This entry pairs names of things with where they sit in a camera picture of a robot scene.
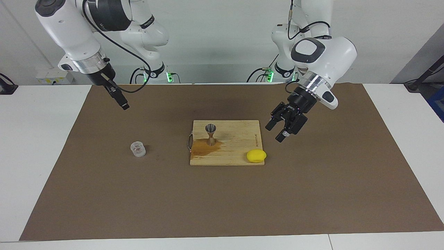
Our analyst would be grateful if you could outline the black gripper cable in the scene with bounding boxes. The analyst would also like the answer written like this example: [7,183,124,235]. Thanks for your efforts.
[82,0,152,93]
[285,0,332,94]

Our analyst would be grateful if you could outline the steel double jigger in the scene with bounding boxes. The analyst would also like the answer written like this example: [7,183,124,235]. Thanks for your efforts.
[205,124,218,146]

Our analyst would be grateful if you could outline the black left base cables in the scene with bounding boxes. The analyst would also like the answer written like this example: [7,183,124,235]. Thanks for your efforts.
[247,52,280,83]

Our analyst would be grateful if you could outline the black stand pole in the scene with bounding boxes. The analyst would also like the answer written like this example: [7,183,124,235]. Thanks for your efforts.
[404,56,444,92]

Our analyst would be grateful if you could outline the black right base cables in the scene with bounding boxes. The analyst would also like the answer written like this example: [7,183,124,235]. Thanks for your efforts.
[130,66,146,84]

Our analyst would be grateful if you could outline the clear glass cup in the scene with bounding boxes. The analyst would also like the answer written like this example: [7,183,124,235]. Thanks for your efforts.
[130,141,146,158]

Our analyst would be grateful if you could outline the wooden cutting board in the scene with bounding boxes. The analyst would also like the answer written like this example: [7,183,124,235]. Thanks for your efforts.
[187,120,265,166]

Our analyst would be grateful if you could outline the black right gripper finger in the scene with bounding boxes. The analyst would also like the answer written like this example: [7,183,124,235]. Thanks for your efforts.
[110,87,130,110]

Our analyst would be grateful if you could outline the black clamp base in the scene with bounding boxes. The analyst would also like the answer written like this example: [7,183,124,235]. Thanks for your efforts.
[0,73,18,95]

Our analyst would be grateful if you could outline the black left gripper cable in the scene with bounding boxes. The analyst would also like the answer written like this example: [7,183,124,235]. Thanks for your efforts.
[285,0,332,94]

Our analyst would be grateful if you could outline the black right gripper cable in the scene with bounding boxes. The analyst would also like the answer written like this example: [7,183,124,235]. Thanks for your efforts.
[82,0,152,93]

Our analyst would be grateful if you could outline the white wall power strip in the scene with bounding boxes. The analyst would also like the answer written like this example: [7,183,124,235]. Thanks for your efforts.
[36,68,74,85]

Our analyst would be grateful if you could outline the black base cables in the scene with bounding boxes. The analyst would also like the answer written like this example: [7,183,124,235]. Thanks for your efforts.
[247,52,280,83]
[130,66,146,84]

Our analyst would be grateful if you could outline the yellow lemon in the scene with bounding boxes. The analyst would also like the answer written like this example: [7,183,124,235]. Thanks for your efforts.
[247,149,267,163]

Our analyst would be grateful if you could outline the blue crate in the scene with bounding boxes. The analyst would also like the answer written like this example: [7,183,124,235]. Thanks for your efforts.
[427,87,444,123]

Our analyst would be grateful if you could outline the brown table mat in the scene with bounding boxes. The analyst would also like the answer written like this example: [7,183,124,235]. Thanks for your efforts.
[19,83,444,241]

